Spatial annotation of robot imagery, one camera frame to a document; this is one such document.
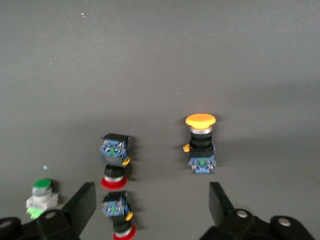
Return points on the green push button switch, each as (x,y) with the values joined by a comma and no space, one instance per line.
(40,197)

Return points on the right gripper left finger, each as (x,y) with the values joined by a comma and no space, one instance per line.
(82,205)

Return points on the yellow mushroom push button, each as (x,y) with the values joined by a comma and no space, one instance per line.
(201,147)

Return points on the red mushroom push button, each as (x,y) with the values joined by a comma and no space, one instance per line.
(117,210)
(115,155)

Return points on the dark grey table mat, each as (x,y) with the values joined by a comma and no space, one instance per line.
(160,50)

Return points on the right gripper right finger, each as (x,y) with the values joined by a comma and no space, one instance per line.
(218,205)

